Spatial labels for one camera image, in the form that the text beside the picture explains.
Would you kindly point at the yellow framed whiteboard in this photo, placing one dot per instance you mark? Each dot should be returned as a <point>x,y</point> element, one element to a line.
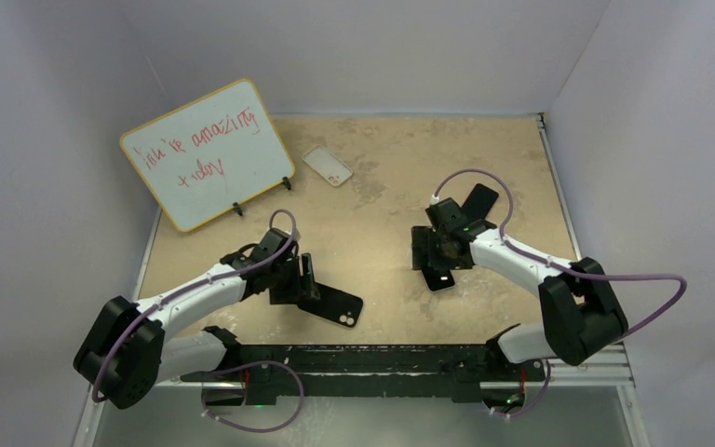
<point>209,156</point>

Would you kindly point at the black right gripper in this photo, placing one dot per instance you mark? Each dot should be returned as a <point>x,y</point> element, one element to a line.
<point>424,237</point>

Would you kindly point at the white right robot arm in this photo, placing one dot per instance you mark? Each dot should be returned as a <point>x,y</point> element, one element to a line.
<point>580,316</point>

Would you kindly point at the black phone case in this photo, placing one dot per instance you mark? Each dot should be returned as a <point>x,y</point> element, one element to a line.
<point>331,304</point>

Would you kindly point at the black smartphone on table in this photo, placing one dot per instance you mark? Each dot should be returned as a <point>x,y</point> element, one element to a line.
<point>479,202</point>

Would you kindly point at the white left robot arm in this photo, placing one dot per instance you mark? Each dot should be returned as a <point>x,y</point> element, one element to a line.
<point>132,346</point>

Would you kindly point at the clear phone case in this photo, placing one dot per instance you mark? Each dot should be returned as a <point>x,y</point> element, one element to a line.
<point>327,165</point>

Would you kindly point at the black smartphone white edge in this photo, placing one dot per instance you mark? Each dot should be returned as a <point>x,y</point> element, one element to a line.
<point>437,280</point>

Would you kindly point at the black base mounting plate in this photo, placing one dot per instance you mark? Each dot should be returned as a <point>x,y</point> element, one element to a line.
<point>468,373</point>

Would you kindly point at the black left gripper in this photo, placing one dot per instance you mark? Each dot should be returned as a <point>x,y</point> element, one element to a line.
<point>302,285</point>

